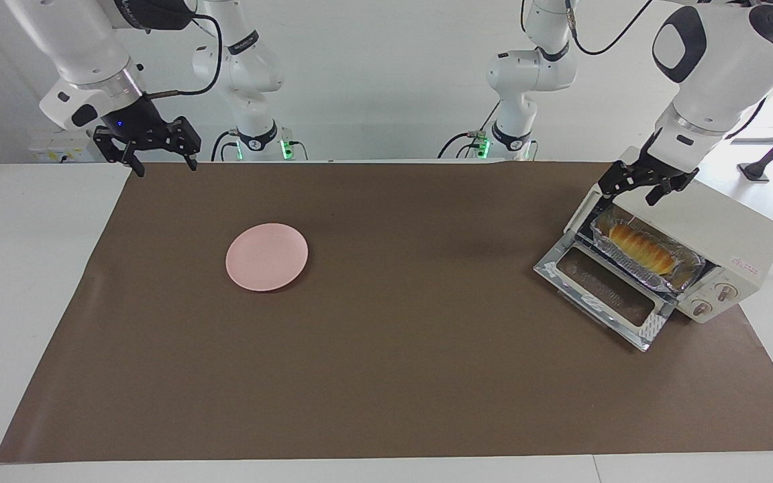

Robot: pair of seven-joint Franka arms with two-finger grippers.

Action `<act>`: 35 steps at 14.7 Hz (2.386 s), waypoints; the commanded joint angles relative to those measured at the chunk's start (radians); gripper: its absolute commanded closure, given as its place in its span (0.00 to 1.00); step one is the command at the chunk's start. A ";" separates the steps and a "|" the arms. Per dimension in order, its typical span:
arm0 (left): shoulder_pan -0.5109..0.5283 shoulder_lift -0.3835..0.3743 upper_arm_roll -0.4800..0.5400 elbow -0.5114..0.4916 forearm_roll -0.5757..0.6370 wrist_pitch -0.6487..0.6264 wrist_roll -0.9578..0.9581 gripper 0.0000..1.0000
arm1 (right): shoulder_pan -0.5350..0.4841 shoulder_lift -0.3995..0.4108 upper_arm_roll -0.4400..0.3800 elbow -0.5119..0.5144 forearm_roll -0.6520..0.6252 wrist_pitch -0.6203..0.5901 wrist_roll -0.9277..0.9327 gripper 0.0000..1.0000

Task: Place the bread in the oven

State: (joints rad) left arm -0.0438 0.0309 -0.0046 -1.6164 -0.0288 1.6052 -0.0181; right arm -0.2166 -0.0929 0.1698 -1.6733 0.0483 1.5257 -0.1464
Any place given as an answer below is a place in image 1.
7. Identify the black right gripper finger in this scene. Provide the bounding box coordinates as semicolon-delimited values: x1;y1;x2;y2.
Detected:
172;116;201;171
93;129;146;178

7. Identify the glass oven door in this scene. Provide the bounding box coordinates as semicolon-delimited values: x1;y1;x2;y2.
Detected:
533;231;677;353

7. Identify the cream white toaster oven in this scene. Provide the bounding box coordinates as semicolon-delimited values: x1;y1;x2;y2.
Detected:
564;146;773;325

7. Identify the white power strip box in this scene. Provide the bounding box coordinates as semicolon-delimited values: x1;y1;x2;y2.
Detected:
28;129;102;163

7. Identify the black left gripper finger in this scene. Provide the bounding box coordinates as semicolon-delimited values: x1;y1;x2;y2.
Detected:
598;162;627;200
646;168;699;206

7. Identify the black arm base cable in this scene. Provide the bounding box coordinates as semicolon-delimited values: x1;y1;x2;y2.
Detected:
437;101;501;160
211;129;240;162

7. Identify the aluminium foil tray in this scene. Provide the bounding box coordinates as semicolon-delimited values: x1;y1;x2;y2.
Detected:
590;207;706;294

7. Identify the black right arm base cable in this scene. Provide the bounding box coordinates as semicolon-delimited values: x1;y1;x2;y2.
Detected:
211;129;240;162

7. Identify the brown table mat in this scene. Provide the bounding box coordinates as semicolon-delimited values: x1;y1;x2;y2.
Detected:
0;161;773;464

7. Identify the sliced orange bread loaf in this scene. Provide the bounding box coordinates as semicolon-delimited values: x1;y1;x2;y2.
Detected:
607;223;677;277

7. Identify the pink round plate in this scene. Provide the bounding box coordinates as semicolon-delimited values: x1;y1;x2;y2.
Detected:
225;223;309;292

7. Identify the black left arm base cable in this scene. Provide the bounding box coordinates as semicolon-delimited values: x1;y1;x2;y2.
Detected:
437;101;501;160

